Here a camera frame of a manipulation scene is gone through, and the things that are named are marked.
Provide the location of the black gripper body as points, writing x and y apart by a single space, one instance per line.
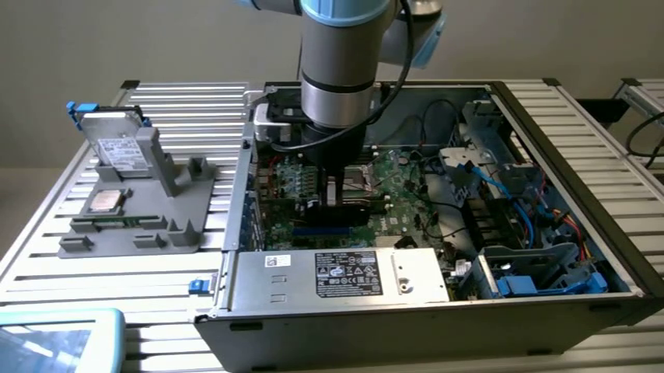
332 145

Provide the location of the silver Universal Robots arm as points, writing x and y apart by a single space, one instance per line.
336 58

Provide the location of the silver hard disk drive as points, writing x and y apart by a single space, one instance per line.
116 143

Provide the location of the silver power supply unit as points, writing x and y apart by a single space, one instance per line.
331 277

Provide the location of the blue disk carrier clip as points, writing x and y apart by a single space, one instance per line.
81 108

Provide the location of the grey parts rack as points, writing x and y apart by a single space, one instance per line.
140 210

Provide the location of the blue disk bay bracket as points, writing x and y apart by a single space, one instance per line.
546 281

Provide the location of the CPU socket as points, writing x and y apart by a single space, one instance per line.
374 171

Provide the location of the open grey PC case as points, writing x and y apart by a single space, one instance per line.
430 217

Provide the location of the blue case latch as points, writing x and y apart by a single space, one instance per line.
200 285

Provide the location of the teal teach pendant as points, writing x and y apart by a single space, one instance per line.
59 340

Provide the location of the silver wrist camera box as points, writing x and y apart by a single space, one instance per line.
272 122

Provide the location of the green motherboard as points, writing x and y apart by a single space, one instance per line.
358 206

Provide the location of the CPU chip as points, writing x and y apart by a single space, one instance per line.
107 201

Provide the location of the blue expansion slot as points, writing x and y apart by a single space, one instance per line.
319 231

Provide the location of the grey disk bay cage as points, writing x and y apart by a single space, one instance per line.
485 155

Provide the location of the green RAM stick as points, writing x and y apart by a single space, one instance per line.
113 222

